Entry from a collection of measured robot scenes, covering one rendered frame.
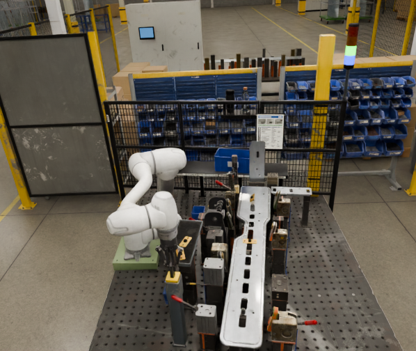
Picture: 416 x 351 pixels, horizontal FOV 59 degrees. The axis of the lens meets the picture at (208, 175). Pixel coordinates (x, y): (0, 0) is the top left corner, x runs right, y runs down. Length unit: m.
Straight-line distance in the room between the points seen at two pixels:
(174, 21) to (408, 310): 7.14
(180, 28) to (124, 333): 7.31
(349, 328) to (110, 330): 1.30
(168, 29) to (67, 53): 4.85
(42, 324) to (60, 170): 1.90
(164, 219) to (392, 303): 2.38
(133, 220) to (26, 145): 3.28
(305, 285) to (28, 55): 3.40
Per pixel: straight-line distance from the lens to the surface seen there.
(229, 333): 1.77
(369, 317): 2.35
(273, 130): 2.97
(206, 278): 1.95
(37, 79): 4.34
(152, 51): 8.86
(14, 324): 3.58
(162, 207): 1.52
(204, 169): 2.98
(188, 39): 8.74
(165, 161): 2.04
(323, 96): 2.94
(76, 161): 4.55
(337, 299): 2.39
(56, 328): 3.39
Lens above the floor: 2.38
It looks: 28 degrees down
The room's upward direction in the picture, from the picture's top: 3 degrees counter-clockwise
